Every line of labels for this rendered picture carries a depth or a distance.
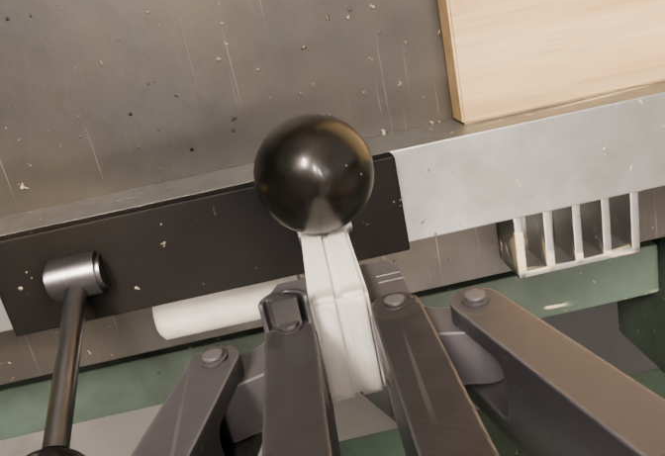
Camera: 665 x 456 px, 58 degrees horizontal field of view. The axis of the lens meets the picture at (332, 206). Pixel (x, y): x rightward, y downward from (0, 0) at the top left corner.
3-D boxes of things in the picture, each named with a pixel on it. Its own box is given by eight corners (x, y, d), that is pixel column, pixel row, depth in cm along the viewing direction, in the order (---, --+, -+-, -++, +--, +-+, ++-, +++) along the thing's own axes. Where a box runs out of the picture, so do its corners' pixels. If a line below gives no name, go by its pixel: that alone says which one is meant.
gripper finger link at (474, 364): (382, 352, 13) (512, 322, 13) (354, 264, 18) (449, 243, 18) (393, 408, 14) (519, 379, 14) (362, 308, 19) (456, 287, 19)
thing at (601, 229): (612, 233, 36) (640, 252, 33) (500, 258, 36) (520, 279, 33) (609, 171, 35) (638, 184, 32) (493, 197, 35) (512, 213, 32)
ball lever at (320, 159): (368, 253, 30) (392, 209, 17) (294, 269, 30) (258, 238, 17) (351, 180, 31) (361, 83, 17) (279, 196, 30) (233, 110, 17)
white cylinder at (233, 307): (171, 323, 36) (304, 295, 36) (162, 350, 33) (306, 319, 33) (157, 278, 35) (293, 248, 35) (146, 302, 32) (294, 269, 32)
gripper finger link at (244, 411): (333, 422, 14) (207, 451, 14) (319, 319, 19) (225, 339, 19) (321, 367, 13) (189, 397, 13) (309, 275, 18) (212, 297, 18)
